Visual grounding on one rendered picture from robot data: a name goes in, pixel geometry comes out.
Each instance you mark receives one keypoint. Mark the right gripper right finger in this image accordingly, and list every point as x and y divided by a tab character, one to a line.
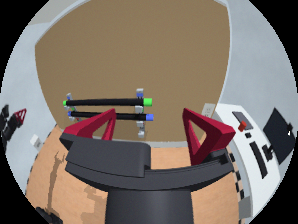
218	135

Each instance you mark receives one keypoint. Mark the black bar with green ends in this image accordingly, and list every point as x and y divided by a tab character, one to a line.
109	102

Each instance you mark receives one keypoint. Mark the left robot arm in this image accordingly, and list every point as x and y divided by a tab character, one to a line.
7	135

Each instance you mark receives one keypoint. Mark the black bar with blue ends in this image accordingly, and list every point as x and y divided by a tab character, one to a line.
120	116

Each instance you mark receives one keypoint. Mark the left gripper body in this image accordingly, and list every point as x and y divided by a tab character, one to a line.
16	125

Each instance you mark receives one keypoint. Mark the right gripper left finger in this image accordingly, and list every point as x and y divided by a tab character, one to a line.
86	127

